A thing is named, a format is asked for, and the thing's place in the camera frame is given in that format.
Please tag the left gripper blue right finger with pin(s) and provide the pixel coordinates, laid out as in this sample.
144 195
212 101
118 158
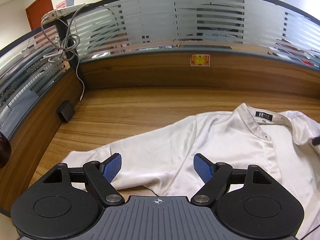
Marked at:
215 178

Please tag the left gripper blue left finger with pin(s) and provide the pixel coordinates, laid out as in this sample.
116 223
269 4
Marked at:
99 177

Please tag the red yellow sticker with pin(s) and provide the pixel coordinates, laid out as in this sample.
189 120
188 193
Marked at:
200 60

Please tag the black power adapter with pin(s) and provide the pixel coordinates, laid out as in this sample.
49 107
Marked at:
65 111

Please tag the white satin shirt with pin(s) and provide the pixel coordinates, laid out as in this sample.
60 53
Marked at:
162 160

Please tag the frosted glass partition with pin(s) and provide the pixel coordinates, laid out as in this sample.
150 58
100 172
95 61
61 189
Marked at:
263 45

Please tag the red wooden door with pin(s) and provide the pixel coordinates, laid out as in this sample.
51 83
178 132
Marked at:
36 10

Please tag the white power strip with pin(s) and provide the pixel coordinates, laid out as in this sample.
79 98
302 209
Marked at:
58 13

